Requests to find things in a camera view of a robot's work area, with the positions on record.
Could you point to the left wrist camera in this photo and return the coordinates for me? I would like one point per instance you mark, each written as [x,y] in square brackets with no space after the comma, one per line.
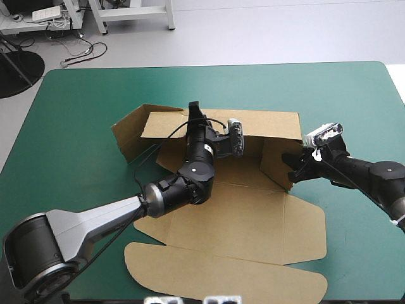
[236,137]

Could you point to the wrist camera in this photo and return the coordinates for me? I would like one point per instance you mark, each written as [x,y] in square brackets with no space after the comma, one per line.
[324,134]
[236,137]

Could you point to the black round stand base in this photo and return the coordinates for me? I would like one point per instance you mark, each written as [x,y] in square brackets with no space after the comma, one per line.
[19,73]

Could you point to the white metal frame table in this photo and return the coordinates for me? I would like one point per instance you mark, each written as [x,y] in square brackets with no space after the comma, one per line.
[136,14]

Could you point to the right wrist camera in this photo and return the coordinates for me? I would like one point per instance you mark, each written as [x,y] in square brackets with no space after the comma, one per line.
[324,134]

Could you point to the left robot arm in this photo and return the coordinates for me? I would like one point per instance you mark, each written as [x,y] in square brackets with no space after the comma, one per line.
[104,218]

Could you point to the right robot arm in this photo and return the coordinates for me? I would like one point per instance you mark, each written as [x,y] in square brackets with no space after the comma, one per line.
[379,177]

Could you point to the grey low shelf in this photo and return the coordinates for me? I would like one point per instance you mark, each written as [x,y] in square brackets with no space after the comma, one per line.
[31,23]

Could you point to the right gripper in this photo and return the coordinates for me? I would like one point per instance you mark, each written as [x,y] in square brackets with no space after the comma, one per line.
[326,168]

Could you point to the white power strip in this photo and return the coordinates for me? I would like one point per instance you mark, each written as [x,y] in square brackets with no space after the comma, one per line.
[47,13]

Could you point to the brown cardboard box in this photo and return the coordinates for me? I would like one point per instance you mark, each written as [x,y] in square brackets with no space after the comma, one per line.
[240,228]

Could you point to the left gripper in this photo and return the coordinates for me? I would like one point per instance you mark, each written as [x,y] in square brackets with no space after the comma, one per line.
[202,131]

